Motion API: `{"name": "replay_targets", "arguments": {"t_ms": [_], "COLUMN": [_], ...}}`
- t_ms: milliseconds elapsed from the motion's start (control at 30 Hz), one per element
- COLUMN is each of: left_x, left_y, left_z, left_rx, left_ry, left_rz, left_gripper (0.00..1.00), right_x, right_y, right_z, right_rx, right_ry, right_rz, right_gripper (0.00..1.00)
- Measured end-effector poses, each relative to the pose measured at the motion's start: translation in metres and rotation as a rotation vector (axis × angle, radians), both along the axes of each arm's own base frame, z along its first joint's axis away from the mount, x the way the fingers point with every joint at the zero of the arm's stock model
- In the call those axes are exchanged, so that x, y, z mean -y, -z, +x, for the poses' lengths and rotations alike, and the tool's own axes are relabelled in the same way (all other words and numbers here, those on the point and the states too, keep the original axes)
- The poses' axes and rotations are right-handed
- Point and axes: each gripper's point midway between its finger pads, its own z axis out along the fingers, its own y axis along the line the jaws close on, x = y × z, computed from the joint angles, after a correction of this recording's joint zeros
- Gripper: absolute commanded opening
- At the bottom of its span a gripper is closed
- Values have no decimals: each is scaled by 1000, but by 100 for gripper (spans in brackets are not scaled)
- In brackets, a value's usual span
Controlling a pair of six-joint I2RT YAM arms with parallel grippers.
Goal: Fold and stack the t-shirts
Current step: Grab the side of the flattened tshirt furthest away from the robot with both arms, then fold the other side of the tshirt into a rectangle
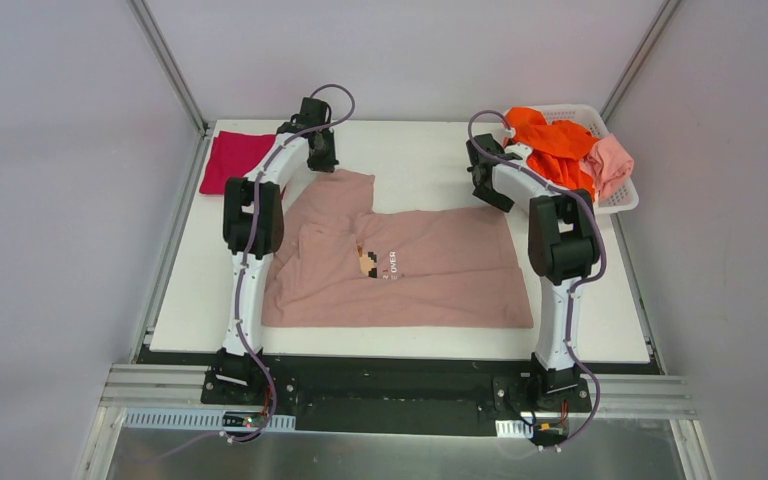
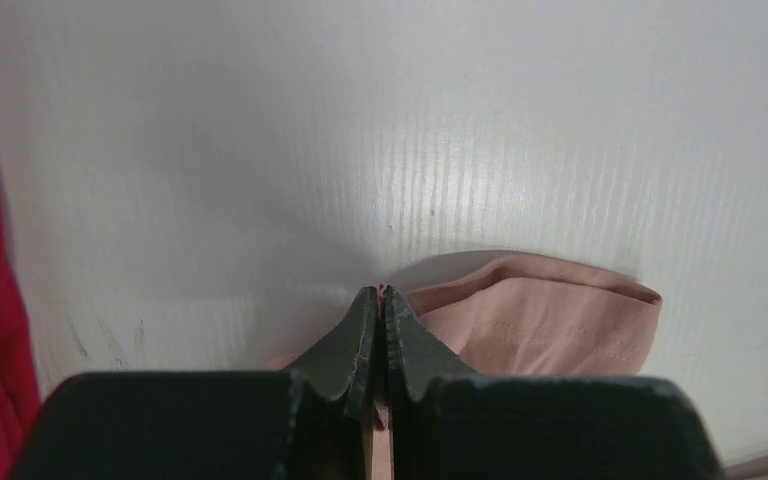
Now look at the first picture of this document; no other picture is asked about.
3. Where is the orange t-shirt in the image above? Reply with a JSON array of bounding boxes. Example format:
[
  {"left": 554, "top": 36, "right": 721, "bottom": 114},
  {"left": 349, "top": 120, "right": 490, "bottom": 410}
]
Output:
[{"left": 505, "top": 107, "right": 599, "bottom": 198}]

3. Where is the beige pink printed t-shirt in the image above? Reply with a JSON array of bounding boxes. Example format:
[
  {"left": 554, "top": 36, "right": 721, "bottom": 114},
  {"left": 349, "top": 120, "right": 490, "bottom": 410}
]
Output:
[{"left": 262, "top": 170, "right": 534, "bottom": 329}]

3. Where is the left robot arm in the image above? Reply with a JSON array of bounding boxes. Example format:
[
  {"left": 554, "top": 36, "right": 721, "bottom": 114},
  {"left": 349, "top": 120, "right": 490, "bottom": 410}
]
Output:
[{"left": 201, "top": 95, "right": 338, "bottom": 405}]

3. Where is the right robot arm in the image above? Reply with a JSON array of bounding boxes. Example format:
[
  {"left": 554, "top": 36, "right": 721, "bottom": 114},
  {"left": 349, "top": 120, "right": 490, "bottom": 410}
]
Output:
[{"left": 466, "top": 134, "right": 602, "bottom": 411}]

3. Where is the folded red t-shirt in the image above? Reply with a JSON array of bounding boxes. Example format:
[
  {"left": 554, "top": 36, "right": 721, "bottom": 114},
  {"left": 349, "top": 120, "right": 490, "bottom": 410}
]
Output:
[{"left": 198, "top": 131, "right": 276, "bottom": 195}]

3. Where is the light pink t-shirt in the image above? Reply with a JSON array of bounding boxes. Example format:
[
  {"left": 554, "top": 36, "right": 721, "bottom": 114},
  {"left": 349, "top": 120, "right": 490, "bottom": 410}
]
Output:
[{"left": 581, "top": 134, "right": 634, "bottom": 202}]

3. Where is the white plastic laundry basket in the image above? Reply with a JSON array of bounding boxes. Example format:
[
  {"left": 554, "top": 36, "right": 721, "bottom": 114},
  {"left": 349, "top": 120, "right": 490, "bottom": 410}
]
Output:
[{"left": 528, "top": 104, "right": 639, "bottom": 215}]

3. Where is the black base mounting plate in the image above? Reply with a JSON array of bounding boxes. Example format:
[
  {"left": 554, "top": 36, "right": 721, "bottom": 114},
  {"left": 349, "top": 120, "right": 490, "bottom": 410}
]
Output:
[{"left": 199, "top": 354, "right": 593, "bottom": 437}]

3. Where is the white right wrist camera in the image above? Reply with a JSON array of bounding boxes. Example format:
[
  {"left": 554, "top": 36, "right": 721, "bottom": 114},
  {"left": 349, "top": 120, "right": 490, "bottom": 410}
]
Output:
[{"left": 503, "top": 127, "right": 534, "bottom": 161}]

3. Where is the left corner aluminium post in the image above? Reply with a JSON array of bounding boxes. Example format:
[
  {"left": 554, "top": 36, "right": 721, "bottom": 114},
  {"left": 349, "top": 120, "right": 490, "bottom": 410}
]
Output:
[{"left": 126, "top": 0, "right": 208, "bottom": 136}]

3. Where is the corner aluminium post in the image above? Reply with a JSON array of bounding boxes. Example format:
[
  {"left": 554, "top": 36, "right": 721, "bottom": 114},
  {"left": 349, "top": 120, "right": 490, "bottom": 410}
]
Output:
[
  {"left": 600, "top": 0, "right": 684, "bottom": 122},
  {"left": 126, "top": 0, "right": 208, "bottom": 136}
]

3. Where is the right corner aluminium post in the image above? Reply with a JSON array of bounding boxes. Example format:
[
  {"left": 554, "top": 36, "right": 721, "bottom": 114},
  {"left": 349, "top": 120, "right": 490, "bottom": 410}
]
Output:
[{"left": 600, "top": 0, "right": 684, "bottom": 122}]

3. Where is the aluminium frame rail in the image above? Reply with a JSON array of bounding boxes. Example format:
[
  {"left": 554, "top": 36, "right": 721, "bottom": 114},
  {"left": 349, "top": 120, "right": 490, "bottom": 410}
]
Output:
[{"left": 77, "top": 364, "right": 716, "bottom": 479}]

